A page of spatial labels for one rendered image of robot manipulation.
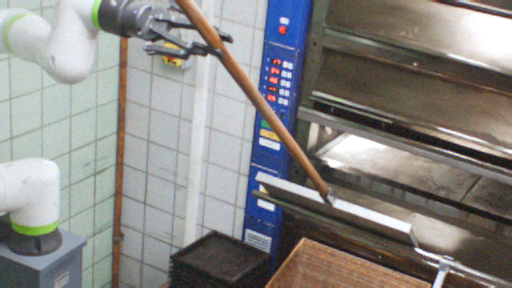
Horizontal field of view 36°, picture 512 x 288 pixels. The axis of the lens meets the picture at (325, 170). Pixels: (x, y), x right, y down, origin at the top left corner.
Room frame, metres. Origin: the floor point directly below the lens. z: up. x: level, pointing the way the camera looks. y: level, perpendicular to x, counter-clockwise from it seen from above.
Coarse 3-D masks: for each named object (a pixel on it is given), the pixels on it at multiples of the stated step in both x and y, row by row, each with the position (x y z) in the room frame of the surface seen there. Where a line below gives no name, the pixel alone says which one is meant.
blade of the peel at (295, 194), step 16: (256, 176) 2.37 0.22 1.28; (272, 192) 2.44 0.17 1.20; (288, 192) 2.34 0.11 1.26; (304, 192) 2.31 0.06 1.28; (320, 208) 2.35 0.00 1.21; (336, 208) 2.26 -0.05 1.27; (352, 208) 2.24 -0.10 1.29; (368, 224) 2.27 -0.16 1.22; (384, 224) 2.19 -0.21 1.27; (400, 224) 2.18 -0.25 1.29; (368, 240) 2.47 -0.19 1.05; (400, 240) 2.28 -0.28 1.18; (416, 240) 2.26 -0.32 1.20
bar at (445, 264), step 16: (256, 192) 2.48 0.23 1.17; (288, 208) 2.42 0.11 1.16; (304, 208) 2.41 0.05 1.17; (336, 224) 2.35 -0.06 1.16; (352, 224) 2.34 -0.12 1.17; (384, 240) 2.28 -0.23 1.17; (416, 256) 2.24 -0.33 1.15; (432, 256) 2.22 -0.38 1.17; (464, 272) 2.18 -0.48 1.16; (480, 272) 2.16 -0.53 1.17
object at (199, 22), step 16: (176, 0) 1.42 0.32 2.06; (192, 0) 1.46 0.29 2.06; (192, 16) 1.46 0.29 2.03; (208, 32) 1.51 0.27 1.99; (224, 48) 1.57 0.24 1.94; (224, 64) 1.60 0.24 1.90; (240, 80) 1.65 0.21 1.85; (256, 96) 1.72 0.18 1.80; (272, 112) 1.80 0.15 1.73; (272, 128) 1.84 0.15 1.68; (288, 144) 1.91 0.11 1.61; (304, 160) 2.01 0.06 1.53; (320, 192) 2.18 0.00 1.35
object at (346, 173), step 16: (320, 160) 2.82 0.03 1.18; (336, 176) 2.76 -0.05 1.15; (352, 176) 2.74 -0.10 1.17; (368, 176) 2.74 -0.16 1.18; (384, 192) 2.69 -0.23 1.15; (400, 192) 2.66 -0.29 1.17; (416, 192) 2.66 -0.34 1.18; (432, 208) 2.61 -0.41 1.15; (448, 208) 2.59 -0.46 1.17; (464, 208) 2.59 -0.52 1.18; (480, 224) 2.54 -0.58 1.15; (496, 224) 2.52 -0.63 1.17
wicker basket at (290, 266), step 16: (304, 240) 2.76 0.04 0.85; (288, 256) 2.67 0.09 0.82; (304, 256) 2.75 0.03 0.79; (320, 256) 2.73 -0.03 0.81; (336, 256) 2.71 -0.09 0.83; (352, 256) 2.69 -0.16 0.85; (288, 272) 2.67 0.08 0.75; (304, 272) 2.73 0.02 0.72; (320, 272) 2.71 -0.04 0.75; (336, 272) 2.69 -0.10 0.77; (352, 272) 2.67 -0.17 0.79; (368, 272) 2.65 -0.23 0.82; (384, 272) 2.64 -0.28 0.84
